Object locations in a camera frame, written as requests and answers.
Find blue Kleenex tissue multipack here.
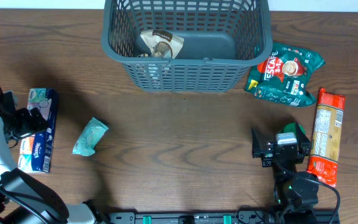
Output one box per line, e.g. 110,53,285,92
18,88,59,173

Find green Nescafe coffee bag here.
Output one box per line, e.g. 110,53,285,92
244,42,325,107

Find grey plastic lattice basket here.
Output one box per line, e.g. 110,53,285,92
101,0,273,92

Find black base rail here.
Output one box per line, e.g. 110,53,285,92
109,210,341,224

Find green lidded jar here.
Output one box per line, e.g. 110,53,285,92
279,123,306,138

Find small teal wipes packet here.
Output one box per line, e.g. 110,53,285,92
72,117,109,157

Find beige brown snack pouch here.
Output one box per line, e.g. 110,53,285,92
137,30,185,59

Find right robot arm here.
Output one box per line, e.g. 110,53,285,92
251,123,319,223

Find orange spaghetti pasta packet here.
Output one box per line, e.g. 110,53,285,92
307,88,346,187

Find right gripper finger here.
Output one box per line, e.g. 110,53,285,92
295,123,311,156
251,128,269,158

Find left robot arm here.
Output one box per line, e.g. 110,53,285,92
0,89,109,223

